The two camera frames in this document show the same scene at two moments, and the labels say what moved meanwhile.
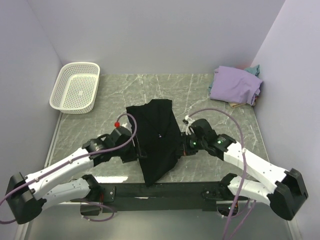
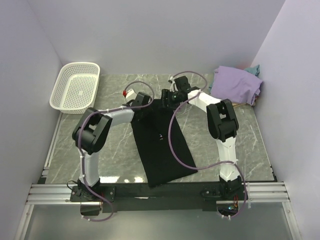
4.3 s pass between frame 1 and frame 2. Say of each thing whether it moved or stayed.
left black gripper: moved
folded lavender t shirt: stayed
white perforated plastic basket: stayed
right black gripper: moved
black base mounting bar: stayed
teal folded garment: stayed
